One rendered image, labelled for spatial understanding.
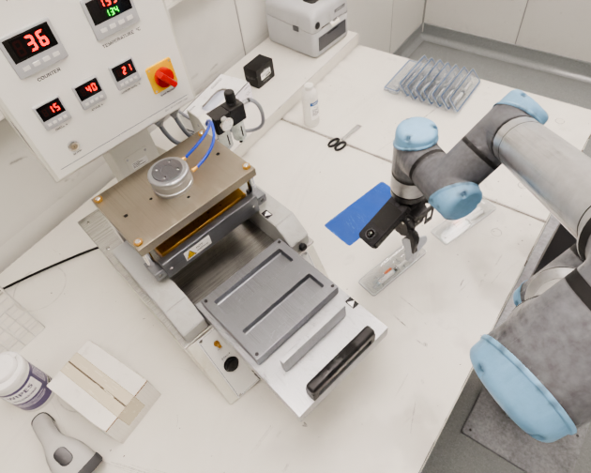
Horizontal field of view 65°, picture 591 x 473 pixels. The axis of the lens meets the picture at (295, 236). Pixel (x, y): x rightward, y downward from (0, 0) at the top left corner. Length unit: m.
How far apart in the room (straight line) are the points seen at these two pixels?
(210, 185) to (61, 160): 0.27
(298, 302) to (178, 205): 0.29
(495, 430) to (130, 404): 1.25
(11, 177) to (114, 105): 0.54
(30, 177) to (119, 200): 0.53
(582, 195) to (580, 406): 0.22
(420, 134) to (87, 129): 0.60
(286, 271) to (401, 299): 0.35
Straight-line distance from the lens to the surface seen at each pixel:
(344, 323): 0.86
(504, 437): 1.85
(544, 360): 0.49
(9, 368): 1.12
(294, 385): 0.82
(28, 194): 1.47
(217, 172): 0.93
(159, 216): 0.89
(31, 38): 0.86
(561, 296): 0.50
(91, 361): 1.11
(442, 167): 0.81
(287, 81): 1.68
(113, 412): 1.04
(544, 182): 0.64
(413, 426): 1.03
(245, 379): 1.04
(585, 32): 3.16
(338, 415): 1.03
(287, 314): 0.86
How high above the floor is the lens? 1.74
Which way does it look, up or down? 53 degrees down
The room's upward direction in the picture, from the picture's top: 9 degrees counter-clockwise
